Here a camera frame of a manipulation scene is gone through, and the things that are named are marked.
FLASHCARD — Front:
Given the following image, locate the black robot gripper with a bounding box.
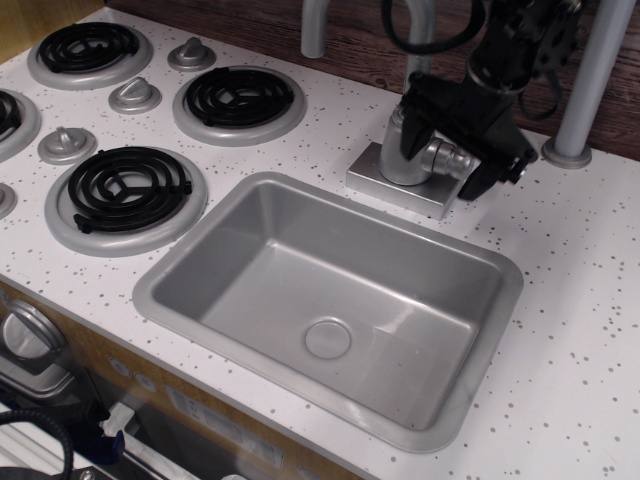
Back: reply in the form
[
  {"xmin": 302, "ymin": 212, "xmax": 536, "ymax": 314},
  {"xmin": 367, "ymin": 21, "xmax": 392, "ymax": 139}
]
[{"xmin": 400, "ymin": 54, "xmax": 538, "ymax": 201}]

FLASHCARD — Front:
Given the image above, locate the silver faucet lever handle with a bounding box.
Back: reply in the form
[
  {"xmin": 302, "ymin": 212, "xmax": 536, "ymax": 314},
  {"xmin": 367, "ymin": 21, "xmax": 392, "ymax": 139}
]
[{"xmin": 421, "ymin": 137, "xmax": 475, "ymax": 180}]

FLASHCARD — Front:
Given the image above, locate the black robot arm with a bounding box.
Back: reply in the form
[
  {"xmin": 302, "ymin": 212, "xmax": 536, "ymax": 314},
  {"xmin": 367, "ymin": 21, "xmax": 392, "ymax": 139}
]
[{"xmin": 394, "ymin": 1, "xmax": 582, "ymax": 201}]

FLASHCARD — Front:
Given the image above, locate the grey toy sink basin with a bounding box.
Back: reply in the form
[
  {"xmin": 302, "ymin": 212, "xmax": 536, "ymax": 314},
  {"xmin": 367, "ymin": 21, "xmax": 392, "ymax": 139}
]
[{"xmin": 133, "ymin": 172, "xmax": 524, "ymax": 453}]

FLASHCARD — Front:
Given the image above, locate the silver support pole with base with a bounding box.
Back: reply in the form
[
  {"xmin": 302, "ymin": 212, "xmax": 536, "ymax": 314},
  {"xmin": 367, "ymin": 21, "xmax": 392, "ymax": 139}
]
[{"xmin": 541, "ymin": 0, "xmax": 636, "ymax": 170}]

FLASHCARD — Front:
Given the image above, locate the back right black burner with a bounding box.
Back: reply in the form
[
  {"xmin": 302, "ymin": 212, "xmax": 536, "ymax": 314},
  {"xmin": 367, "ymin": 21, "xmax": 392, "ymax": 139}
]
[{"xmin": 172, "ymin": 66, "xmax": 306, "ymax": 147}]

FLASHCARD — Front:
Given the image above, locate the silver stove knob back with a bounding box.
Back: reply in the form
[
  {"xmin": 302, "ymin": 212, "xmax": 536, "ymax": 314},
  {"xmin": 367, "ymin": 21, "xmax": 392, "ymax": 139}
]
[{"xmin": 167, "ymin": 37, "xmax": 216, "ymax": 72}]

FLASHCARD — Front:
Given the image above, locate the silver stove knob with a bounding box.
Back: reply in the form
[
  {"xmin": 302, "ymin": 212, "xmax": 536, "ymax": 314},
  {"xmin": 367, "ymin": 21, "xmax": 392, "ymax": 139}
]
[
  {"xmin": 167, "ymin": 37, "xmax": 216, "ymax": 72},
  {"xmin": 37, "ymin": 127, "xmax": 97, "ymax": 166},
  {"xmin": 108, "ymin": 77, "xmax": 162, "ymax": 115}
]

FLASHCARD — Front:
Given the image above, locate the silver stove knob middle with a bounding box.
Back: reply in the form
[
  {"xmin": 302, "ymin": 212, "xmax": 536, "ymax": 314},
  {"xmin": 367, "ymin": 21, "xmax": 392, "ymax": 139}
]
[{"xmin": 108, "ymin": 77, "xmax": 162, "ymax": 115}]

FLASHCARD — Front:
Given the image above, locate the front right black burner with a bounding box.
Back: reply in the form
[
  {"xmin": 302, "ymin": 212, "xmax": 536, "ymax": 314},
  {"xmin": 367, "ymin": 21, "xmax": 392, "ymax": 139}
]
[{"xmin": 45, "ymin": 146, "xmax": 208, "ymax": 257}]

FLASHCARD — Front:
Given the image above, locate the back left black burner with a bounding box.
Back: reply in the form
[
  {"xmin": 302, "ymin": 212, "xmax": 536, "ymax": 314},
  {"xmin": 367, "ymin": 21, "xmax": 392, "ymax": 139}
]
[{"xmin": 27, "ymin": 22, "xmax": 153, "ymax": 91}]

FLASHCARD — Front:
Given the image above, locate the silver stove knob front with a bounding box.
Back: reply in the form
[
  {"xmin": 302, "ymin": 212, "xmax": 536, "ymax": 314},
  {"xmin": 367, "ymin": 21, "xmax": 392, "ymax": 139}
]
[{"xmin": 37, "ymin": 127, "xmax": 97, "ymax": 166}]

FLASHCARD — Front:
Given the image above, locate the left edge black burner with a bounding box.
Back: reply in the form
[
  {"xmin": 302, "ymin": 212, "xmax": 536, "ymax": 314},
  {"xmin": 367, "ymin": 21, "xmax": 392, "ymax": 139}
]
[{"xmin": 1, "ymin": 90, "xmax": 41, "ymax": 162}]

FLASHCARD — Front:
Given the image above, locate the silver oven dial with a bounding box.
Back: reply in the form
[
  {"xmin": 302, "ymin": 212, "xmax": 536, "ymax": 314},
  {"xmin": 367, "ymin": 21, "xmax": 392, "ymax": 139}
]
[{"xmin": 1, "ymin": 299, "xmax": 66, "ymax": 374}]

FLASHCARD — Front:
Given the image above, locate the blue black clamp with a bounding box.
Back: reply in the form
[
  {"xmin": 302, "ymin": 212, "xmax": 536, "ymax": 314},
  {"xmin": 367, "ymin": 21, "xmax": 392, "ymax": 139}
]
[{"xmin": 78, "ymin": 400, "xmax": 126, "ymax": 465}]

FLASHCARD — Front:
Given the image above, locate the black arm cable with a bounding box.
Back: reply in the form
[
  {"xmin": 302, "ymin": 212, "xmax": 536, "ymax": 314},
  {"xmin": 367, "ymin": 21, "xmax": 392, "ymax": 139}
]
[{"xmin": 381, "ymin": 0, "xmax": 489, "ymax": 55}]

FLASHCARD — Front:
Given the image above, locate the black cable lower left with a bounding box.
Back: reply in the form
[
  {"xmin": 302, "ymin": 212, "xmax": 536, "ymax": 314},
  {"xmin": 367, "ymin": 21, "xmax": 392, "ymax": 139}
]
[{"xmin": 0, "ymin": 407, "xmax": 74, "ymax": 480}]

